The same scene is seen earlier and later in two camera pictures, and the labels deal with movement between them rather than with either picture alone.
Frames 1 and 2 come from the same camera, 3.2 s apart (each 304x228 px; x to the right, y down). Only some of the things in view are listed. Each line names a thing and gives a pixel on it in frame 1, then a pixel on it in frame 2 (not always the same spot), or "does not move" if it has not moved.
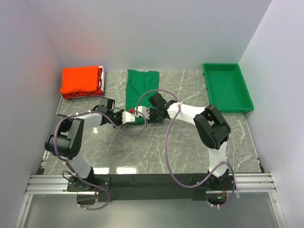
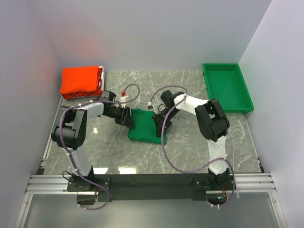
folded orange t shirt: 79,79 does not move
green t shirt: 141,86 -> 145,128
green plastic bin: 227,88 does not move
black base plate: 180,187 does not move
